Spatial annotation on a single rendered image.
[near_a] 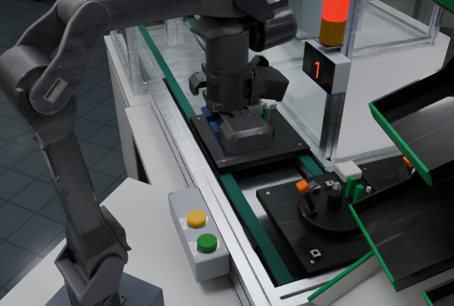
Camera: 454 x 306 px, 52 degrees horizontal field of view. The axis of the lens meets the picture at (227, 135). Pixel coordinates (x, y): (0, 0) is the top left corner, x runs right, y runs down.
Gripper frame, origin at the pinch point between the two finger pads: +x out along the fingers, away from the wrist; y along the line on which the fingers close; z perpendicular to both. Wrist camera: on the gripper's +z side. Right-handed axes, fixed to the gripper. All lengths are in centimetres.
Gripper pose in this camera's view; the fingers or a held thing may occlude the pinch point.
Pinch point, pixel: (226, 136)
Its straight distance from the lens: 69.3
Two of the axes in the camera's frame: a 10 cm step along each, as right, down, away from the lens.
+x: 0.0, 8.2, 5.7
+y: -3.4, -5.3, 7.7
